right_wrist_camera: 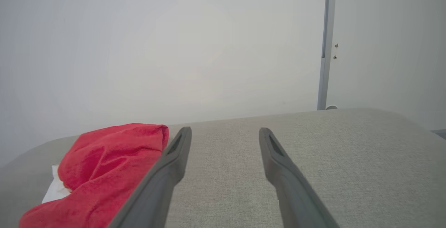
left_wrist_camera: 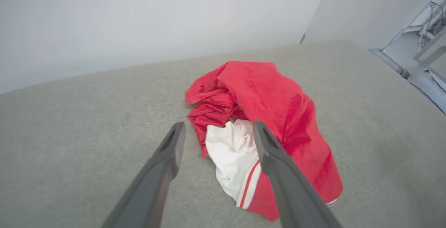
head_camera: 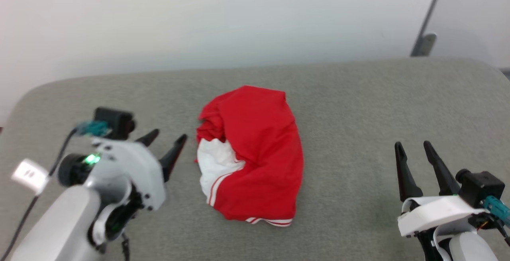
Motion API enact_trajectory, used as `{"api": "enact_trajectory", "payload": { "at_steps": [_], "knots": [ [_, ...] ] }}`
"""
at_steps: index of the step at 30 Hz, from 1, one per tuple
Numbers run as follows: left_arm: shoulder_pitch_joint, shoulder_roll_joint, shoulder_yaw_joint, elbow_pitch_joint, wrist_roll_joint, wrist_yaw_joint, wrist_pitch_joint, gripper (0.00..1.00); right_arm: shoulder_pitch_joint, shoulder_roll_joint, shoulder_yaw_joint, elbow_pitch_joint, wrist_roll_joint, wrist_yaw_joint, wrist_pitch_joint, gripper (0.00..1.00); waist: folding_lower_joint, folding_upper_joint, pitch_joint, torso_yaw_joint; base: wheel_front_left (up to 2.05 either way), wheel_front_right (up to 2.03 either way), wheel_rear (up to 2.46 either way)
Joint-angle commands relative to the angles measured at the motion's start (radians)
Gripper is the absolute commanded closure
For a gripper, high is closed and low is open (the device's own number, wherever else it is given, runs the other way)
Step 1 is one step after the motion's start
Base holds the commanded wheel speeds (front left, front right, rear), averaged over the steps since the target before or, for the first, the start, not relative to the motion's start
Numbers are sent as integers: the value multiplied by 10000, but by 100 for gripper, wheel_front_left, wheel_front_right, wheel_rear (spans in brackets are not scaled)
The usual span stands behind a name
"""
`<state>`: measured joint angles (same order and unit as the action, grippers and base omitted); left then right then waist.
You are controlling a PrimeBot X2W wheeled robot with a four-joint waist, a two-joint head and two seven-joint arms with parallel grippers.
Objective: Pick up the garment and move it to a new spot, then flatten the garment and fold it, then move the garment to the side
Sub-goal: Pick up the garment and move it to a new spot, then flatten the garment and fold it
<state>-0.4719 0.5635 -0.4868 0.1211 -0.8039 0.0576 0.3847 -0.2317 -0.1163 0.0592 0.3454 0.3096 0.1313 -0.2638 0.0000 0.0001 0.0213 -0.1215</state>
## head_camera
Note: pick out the grey metal stand pole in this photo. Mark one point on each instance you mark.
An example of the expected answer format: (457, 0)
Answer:
(424, 44)

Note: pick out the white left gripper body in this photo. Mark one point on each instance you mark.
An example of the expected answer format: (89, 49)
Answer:
(127, 161)

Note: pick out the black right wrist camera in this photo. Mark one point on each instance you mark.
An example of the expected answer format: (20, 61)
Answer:
(480, 187)

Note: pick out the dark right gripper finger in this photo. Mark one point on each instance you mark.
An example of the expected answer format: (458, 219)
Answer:
(406, 181)
(444, 179)

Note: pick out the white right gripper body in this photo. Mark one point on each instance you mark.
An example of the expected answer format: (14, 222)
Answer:
(434, 213)

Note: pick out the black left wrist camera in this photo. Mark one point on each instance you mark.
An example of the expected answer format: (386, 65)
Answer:
(113, 121)

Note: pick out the red white garment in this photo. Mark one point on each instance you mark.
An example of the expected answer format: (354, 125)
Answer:
(259, 153)

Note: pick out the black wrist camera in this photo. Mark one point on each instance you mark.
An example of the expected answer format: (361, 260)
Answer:
(480, 187)
(113, 121)

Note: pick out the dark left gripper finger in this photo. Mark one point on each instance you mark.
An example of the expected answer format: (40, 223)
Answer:
(173, 155)
(148, 137)

